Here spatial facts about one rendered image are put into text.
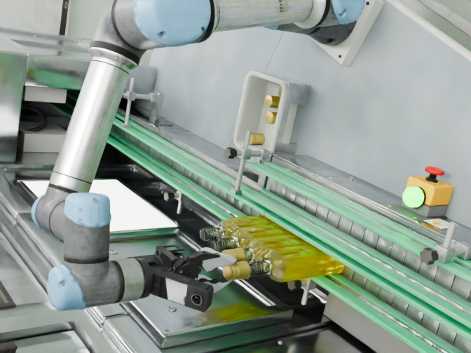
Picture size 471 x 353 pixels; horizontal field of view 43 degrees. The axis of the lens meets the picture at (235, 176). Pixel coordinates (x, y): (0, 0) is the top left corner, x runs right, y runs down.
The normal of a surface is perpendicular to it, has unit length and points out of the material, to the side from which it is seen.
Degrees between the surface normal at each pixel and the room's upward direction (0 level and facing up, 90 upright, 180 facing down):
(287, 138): 90
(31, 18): 90
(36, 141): 90
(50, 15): 90
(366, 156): 0
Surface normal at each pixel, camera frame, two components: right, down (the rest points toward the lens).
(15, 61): 0.59, 0.33
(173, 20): 0.50, 0.13
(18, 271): 0.19, -0.95
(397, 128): -0.79, 0.01
